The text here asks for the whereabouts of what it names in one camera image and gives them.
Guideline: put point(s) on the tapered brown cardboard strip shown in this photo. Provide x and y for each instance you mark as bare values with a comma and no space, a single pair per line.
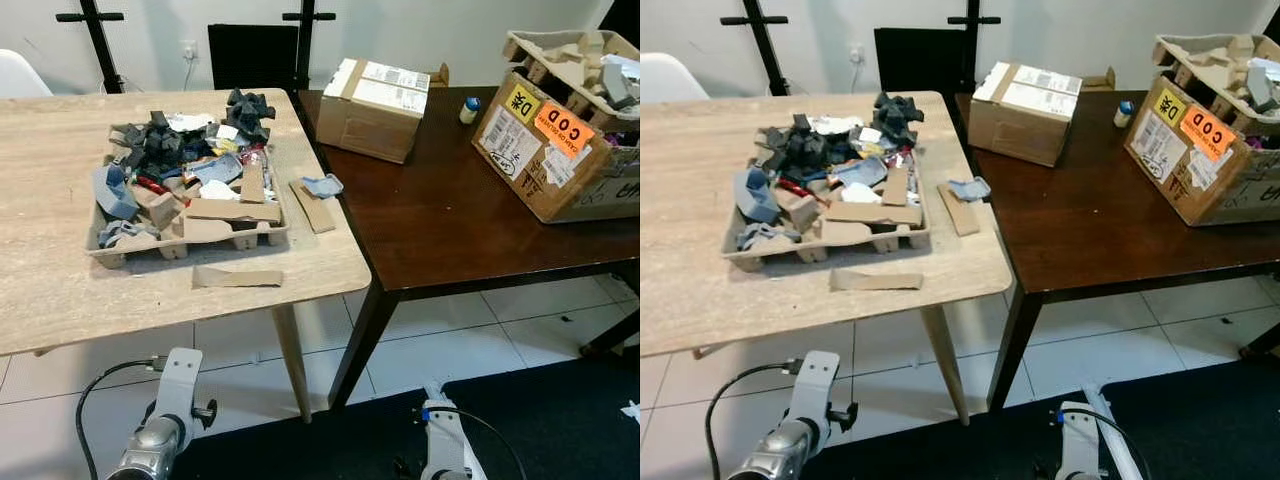
238,278
875,281

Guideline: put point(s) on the black metal stand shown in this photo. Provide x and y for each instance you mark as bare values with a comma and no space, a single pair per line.
304,50
757,19
971,50
92,16

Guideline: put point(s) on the cardboard box with white labels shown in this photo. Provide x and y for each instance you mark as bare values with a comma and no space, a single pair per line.
365,125
1015,130

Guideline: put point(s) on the grey plastic piece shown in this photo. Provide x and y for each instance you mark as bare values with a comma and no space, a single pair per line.
620,85
1265,88

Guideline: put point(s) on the long brown cardboard strip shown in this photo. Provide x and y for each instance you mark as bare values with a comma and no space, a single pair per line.
875,213
235,210

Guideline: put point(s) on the grey-blue plastic scrap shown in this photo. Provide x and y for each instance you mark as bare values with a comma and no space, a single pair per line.
218,168
860,172

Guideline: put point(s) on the small red wrapper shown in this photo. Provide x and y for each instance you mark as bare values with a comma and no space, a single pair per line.
150,184
793,187

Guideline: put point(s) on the crumpled blue-grey scrap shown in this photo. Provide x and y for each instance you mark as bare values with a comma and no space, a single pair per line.
970,189
323,186

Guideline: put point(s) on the short brown cardboard strip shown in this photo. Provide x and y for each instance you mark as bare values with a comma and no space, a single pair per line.
895,188
252,185

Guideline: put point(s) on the flat blue-grey fabric scrap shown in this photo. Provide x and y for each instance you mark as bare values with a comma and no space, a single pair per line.
125,233
765,236

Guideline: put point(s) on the brown cardboard block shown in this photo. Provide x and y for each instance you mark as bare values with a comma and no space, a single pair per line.
160,208
803,210

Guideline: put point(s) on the large cardboard box orange sticker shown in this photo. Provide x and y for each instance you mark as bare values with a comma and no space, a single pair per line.
1190,180
540,170

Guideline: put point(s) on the white floor strip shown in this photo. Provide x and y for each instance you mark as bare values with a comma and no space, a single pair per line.
1096,398
435,392

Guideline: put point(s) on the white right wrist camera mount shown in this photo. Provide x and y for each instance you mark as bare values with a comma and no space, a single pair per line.
445,445
1078,445

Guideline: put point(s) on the black flat panel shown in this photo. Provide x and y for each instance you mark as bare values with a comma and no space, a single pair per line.
250,55
920,60

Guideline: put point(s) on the white wall socket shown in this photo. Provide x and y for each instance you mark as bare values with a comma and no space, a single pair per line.
188,49
856,52

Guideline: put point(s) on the tall blue-grey fabric scrap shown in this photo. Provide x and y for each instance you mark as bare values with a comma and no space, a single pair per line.
755,195
113,192

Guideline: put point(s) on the light wood table leg stub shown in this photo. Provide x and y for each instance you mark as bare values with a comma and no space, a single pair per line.
712,351
43,351

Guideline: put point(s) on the small black foam lump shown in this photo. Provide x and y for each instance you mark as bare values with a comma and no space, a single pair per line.
248,115
898,118

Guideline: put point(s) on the narrow brown cardboard strip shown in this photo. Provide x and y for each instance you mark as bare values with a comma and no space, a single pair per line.
958,210
313,208

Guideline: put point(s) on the small white paper wad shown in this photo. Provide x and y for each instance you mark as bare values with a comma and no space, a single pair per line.
860,194
217,191

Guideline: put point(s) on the white plastic chair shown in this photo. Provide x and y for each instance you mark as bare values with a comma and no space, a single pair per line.
20,78
670,80

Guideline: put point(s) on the small bottle with blue cap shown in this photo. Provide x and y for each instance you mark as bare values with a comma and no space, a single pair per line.
1124,116
469,112

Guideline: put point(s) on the long light wood table leg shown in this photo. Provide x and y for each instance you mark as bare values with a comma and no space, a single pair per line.
945,365
290,360

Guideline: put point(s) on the pulp tray full of trash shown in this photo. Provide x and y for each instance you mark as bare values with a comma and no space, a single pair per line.
790,247
150,243

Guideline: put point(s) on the large black foam lump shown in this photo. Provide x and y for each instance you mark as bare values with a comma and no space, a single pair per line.
155,148
800,150

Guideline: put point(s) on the crumpled white paper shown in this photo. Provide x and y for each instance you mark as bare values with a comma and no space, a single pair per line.
190,122
832,125

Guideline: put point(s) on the pulp tray with cardboard scraps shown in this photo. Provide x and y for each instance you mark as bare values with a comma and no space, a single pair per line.
560,60
1200,65

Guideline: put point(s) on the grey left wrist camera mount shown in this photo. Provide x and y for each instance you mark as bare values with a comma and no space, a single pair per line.
815,385
180,380

